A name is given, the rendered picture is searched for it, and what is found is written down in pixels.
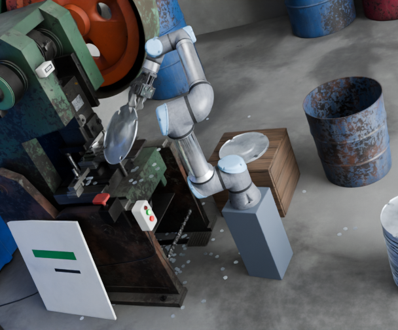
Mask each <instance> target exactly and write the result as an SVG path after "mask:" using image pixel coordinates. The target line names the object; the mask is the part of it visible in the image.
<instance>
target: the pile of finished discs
mask: <svg viewBox="0 0 398 330"><path fill-rule="evenodd" d="M268 146H269V140H268V138H267V136H264V135H263V134H262V133H259V132H248V133H244V134H240V135H238V136H235V137H233V139H232V140H228V141H227V142H226V143H225V144H224V145H223V146H222V147H221V149H220V151H219V157H220V159H222V158H223V157H224V156H228V155H236V156H240V157H242V158H243V160H244V162H245V163H246V164H247V163H249V162H252V161H254V160H256V159H258V158H259V157H260V156H262V155H263V154H264V153H265V152H266V150H267V149H268V148H267V147H268Z"/></svg>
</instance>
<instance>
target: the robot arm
mask: <svg viewBox="0 0 398 330"><path fill-rule="evenodd" d="M195 41H196V38H195V36H194V33H193V30H192V28H191V27H190V26H187V27H182V28H181V29H178V30H176V31H173V32H171V33H168V34H166V35H163V36H161V37H154V38H153V39H149V40H148V41H147V42H146V44H145V51H146V53H147V56H146V58H145V61H144V63H143V66H142V67H143V68H142V71H143V72H144V74H142V75H140V76H139V77H138V78H136V79H134V80H133V81H132V82H131V83H130V86H131V89H130V90H129V93H128V108H129V112H130V113H132V110H133V109H132V108H134V109H135V110H136V111H137V110H138V109H143V102H144V101H145V100H146V99H147V98H148V99H152V96H153V94H154V91H155V88H153V87H152V83H153V81H154V78H155V77H157V74H156V73H158V70H159V69H160V65H161V63H162V60H163V58H164V55H165V54H166V53H169V52H171V51H173V50H176V49H177V53H178V55H179V59H180V61H181V65H182V67H183V71H184V73H185V76H186V79H187V82H188V85H189V94H188V95H186V96H183V97H181V98H178V99H176V100H173V101H171V102H168V103H164V104H163V105H161V106H159V107H157V108H156V115H157V119H158V123H159V126H160V130H161V132H162V135H163V136H166V135H168V137H169V138H170V139H173V140H174V141H175V143H176V145H177V147H178V149H179V151H180V153H181V155H182V157H183V159H184V161H185V163H186V165H187V167H188V169H189V176H188V177H187V181H188V184H189V187H190V189H191V191H192V193H193V194H194V196H195V197H197V198H204V197H208V196H210V195H212V194H215V193H218V192H221V191H223V190H226V189H228V201H229V203H230V206H231V207H232V208H233V209H235V210H247V209H249V208H252V207H253V206H255V205H256V204H257V203H258V202H259V200H260V199H261V193H260V190H259V189H258V188H257V187H256V186H255V184H254V183H253V182H252V180H251V177H250V175H249V172H248V170H247V165H246V164H245V162H244V160H243V158H242V157H240V156H236V155H228V156H224V157H223V158H222V159H221V160H219V161H218V164H217V165H216V166H214V167H213V166H212V165H211V164H210V163H207V161H206V159H205V156H204V154H203V152H202V150H201V148H200V146H199V144H198V141H197V139H196V137H195V135H194V132H193V130H194V124H196V123H198V122H201V121H202V120H204V119H205V118H206V117H207V116H208V115H209V112H210V111H211V108H212V105H213V89H212V87H211V84H210V83H209V82H207V80H206V77H205V75H204V72H203V69H202V66H201V64H200V61H199V59H198V56H197V53H196V51H195V48H194V45H193V43H194V42H195ZM137 94H138V95H140V97H137ZM136 98H137V99H136Z"/></svg>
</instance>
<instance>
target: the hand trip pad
mask: <svg viewBox="0 0 398 330"><path fill-rule="evenodd" d="M108 199H109V194H108V193H102V194H97V195H96V196H95V198H94V199H93V201H92V202H93V204H102V205H103V206H106V201H107V200H108Z"/></svg>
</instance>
